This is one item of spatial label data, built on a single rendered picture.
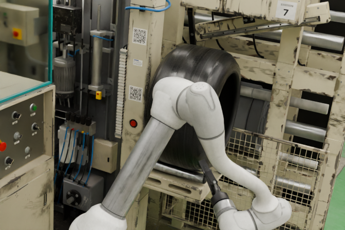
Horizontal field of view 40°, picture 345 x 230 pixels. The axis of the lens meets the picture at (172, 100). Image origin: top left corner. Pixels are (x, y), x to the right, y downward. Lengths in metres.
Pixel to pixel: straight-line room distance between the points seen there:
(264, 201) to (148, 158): 0.49
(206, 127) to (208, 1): 0.96
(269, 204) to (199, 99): 0.57
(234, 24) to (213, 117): 1.02
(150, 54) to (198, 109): 0.77
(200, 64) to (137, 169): 0.63
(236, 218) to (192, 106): 0.55
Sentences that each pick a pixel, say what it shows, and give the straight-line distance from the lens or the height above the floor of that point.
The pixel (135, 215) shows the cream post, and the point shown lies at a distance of 2.67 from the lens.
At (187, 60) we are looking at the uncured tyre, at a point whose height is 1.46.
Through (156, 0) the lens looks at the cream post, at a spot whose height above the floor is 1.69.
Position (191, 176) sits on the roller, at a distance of 2.31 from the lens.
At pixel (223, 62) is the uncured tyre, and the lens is 2.18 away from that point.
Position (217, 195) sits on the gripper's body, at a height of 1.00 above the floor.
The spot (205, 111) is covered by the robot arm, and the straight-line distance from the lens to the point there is 1.58.
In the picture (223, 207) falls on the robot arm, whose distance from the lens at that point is 1.97.
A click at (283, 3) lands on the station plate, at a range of 2.32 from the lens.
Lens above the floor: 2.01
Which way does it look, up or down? 20 degrees down
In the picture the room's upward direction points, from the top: 6 degrees clockwise
